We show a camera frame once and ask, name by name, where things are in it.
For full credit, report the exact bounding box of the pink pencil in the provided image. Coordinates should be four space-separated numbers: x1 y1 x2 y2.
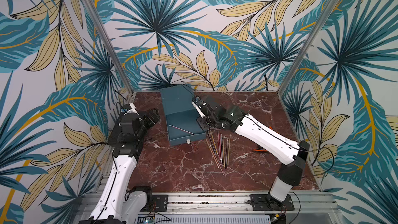
169 124 195 135

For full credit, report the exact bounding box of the teal top drawer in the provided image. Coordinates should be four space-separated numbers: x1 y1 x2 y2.
165 114 206 146

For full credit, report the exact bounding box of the teal drawer cabinet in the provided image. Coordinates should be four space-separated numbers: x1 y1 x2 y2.
160 85 199 117

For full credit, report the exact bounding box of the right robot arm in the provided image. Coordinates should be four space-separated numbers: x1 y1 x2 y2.
192 96 310 204

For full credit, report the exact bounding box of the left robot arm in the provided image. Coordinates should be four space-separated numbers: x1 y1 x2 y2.
80 104 160 224

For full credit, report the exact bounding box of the red pencil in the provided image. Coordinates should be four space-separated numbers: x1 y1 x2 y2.
217 131 222 163

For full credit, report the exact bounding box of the small circuit board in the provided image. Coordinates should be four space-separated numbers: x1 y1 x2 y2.
136 216 155 224

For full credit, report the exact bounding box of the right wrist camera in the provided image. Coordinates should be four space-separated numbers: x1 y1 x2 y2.
191 96 205 118

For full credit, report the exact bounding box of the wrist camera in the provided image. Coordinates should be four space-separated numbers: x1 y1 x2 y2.
121 103 138 114
191 96 205 118

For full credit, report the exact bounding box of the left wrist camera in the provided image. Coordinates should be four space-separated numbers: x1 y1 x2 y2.
121 103 138 114

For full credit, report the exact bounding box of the orange handled tool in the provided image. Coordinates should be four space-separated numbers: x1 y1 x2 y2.
252 145 269 153

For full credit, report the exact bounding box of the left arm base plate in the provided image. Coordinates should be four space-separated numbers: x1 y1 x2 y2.
140 195 169 212

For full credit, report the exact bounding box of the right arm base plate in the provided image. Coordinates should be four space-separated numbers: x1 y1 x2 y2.
247 194 295 213

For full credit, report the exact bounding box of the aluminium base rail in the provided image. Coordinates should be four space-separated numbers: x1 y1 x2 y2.
71 192 343 224

